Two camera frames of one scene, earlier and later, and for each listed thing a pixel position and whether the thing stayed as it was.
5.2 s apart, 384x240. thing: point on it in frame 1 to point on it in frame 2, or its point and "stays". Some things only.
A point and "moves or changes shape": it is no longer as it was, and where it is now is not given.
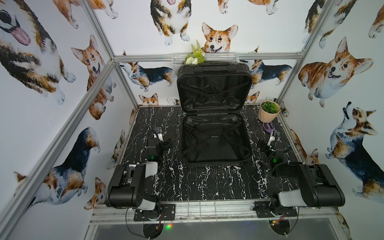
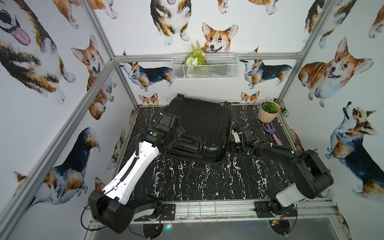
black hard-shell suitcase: [214, 98] moves or changes shape
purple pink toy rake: [269, 129] stays
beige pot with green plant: [268, 111] stays
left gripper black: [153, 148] to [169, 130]
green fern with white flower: [196, 56] stays
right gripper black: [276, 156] to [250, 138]
